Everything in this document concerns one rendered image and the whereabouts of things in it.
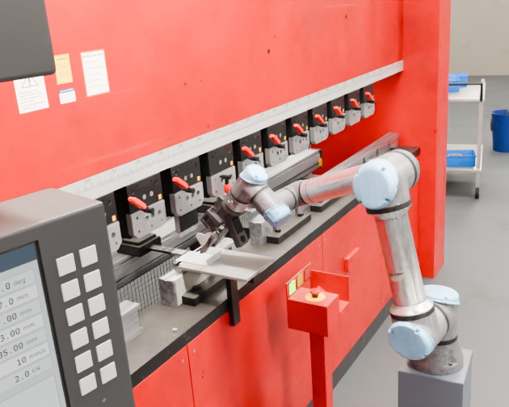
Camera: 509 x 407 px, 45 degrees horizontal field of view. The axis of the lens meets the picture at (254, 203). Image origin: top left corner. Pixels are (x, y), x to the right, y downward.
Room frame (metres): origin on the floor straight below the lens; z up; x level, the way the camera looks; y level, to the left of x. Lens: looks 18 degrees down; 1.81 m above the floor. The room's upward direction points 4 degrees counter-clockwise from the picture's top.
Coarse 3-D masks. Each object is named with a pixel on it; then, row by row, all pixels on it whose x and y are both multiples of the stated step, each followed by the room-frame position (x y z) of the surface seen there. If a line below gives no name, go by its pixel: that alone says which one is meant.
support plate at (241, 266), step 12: (216, 252) 1.95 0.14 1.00; (228, 252) 1.94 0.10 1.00; (240, 252) 1.93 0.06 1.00; (192, 264) 1.86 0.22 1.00; (216, 264) 1.85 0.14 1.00; (228, 264) 1.84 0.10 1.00; (240, 264) 1.83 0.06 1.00; (252, 264) 1.83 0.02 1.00; (264, 264) 1.82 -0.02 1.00; (228, 276) 1.75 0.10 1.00; (240, 276) 1.74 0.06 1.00; (252, 276) 1.74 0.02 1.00
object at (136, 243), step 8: (128, 240) 2.04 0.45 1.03; (136, 240) 2.03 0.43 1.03; (144, 240) 2.03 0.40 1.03; (152, 240) 2.05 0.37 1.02; (160, 240) 2.09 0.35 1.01; (120, 248) 2.04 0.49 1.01; (128, 248) 2.01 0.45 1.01; (136, 248) 2.00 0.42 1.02; (144, 248) 2.01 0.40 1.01; (152, 248) 2.02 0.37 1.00; (160, 248) 2.01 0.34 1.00; (168, 248) 2.01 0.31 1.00; (136, 256) 2.00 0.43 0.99
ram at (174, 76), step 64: (64, 0) 1.57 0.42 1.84; (128, 0) 1.76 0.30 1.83; (192, 0) 2.00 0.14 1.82; (256, 0) 2.33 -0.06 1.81; (320, 0) 2.78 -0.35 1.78; (384, 0) 3.46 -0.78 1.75; (128, 64) 1.73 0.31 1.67; (192, 64) 1.98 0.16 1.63; (256, 64) 2.30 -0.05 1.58; (320, 64) 2.76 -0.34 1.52; (384, 64) 3.46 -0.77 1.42; (0, 128) 1.36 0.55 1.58; (64, 128) 1.51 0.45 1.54; (128, 128) 1.70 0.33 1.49; (192, 128) 1.95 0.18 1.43; (256, 128) 2.28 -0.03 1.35; (0, 192) 1.33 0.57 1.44
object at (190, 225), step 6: (192, 210) 1.96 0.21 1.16; (174, 216) 1.90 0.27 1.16; (180, 216) 1.90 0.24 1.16; (186, 216) 1.92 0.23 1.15; (192, 216) 1.95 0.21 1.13; (180, 222) 1.90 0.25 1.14; (186, 222) 1.92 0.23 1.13; (192, 222) 1.95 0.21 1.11; (198, 222) 1.98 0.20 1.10; (180, 228) 1.89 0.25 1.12; (186, 228) 1.92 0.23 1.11; (192, 228) 1.96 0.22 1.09; (180, 234) 1.91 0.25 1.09; (186, 234) 1.93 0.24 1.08
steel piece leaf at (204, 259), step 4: (196, 252) 1.96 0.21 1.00; (220, 252) 1.91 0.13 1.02; (192, 256) 1.92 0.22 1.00; (196, 256) 1.92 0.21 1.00; (200, 256) 1.92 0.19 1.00; (204, 256) 1.92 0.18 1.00; (208, 256) 1.91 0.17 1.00; (212, 256) 1.87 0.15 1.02; (216, 256) 1.88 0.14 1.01; (220, 256) 1.91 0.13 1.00; (184, 260) 1.90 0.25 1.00; (188, 260) 1.89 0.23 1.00; (192, 260) 1.89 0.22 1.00; (196, 260) 1.89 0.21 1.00; (200, 260) 1.89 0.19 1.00; (204, 260) 1.88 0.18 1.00; (208, 260) 1.85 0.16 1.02; (212, 260) 1.87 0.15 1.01; (200, 264) 1.85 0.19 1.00; (204, 264) 1.85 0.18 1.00; (208, 264) 1.84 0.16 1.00
